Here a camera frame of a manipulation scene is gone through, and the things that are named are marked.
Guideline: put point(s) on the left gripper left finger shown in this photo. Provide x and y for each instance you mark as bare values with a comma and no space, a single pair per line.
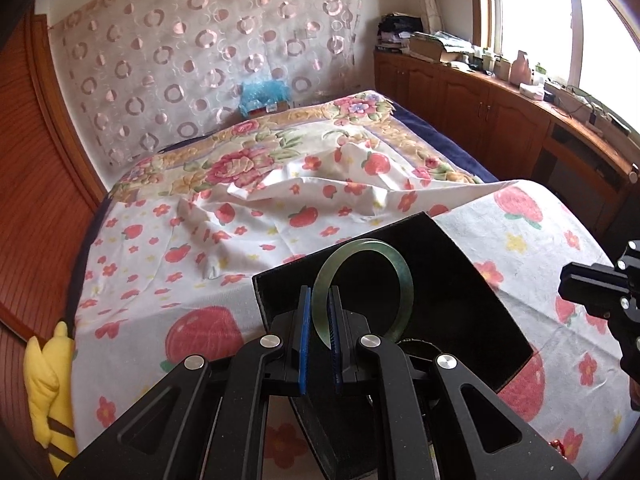
275,364

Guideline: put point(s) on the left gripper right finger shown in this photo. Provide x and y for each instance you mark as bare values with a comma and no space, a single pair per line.
378,422

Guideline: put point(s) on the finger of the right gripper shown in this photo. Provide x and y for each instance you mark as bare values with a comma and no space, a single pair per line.
602,290

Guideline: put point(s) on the green jade bangle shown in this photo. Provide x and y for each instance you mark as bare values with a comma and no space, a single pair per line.
323,282

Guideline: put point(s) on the black jewelry box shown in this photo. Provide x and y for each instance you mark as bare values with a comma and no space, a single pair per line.
461,342

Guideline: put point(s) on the strawberry print white cloth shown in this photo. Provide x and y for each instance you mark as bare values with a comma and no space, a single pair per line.
171,276

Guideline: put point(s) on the wooden side cabinet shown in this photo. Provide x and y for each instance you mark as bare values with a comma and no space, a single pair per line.
511,136

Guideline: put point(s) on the navy blue blanket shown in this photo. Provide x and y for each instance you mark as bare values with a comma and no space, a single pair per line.
450,149

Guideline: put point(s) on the floral bed quilt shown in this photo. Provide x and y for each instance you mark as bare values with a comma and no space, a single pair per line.
357,133

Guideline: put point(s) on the yellow plush toy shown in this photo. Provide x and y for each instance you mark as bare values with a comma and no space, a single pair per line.
47,373

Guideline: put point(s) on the pink bottle on counter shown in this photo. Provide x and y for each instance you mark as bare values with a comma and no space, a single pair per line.
520,72

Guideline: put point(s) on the blue wrapped box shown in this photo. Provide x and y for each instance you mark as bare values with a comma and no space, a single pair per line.
263,95

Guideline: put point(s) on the pile of clutter on cabinet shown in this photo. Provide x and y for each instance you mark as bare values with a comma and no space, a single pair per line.
404,34

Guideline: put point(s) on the pink circle pattern curtain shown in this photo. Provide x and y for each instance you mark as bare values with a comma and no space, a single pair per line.
139,75

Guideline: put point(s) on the window with frame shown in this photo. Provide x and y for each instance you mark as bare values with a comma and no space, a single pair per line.
585,43

